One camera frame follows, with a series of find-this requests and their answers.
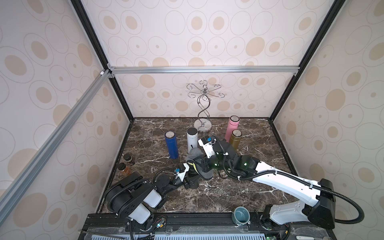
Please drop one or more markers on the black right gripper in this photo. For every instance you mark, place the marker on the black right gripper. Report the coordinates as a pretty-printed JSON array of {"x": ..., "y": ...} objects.
[{"x": 214, "y": 147}]

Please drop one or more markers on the grey yellow cleaning cloth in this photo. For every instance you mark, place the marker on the grey yellow cleaning cloth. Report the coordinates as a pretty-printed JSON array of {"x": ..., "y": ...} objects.
[{"x": 200, "y": 163}]

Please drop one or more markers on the black thermos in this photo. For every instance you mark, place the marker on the black thermos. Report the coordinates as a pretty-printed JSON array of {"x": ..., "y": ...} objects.
[{"x": 193, "y": 175}]

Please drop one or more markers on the gold thermos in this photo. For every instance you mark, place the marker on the gold thermos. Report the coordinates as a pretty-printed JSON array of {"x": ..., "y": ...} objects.
[{"x": 235, "y": 138}]

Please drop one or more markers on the pink thermos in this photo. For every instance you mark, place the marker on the pink thermos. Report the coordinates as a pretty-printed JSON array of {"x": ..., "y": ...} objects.
[{"x": 232, "y": 125}]

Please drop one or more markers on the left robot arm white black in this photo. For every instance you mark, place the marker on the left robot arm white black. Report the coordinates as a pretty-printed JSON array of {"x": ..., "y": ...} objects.
[{"x": 132, "y": 197}]

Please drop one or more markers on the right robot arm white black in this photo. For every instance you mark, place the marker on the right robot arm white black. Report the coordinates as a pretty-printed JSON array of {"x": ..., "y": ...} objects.
[{"x": 316, "y": 201}]

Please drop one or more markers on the white thermos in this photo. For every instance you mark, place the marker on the white thermos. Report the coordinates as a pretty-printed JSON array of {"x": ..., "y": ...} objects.
[{"x": 192, "y": 138}]

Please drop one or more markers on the blue thermos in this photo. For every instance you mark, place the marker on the blue thermos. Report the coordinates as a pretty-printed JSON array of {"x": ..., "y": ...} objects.
[{"x": 172, "y": 146}]

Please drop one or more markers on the silver metal cup stand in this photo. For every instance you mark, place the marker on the silver metal cup stand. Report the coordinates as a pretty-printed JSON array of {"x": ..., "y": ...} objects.
[{"x": 203, "y": 93}]

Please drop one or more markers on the dark lid spice jar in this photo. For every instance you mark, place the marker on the dark lid spice jar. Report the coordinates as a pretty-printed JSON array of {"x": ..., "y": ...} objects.
[{"x": 128, "y": 159}]

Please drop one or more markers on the orange spice jar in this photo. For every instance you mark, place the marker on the orange spice jar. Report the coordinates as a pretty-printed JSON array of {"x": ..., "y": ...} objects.
[{"x": 124, "y": 169}]

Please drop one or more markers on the teal ceramic mug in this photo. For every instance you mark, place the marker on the teal ceramic mug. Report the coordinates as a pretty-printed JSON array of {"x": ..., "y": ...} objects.
[{"x": 241, "y": 216}]

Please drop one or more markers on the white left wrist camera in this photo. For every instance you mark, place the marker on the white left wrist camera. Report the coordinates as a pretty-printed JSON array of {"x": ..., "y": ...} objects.
[{"x": 181, "y": 171}]

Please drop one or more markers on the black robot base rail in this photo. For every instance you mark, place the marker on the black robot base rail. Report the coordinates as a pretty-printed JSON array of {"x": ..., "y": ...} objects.
[{"x": 182, "y": 226}]

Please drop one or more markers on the horizontal aluminium frame bar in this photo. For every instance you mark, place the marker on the horizontal aluminium frame bar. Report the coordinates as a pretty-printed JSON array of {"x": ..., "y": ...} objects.
[{"x": 202, "y": 70}]

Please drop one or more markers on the left aluminium frame bar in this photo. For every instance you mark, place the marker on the left aluminium frame bar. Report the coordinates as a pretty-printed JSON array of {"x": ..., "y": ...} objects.
[{"x": 34, "y": 167}]

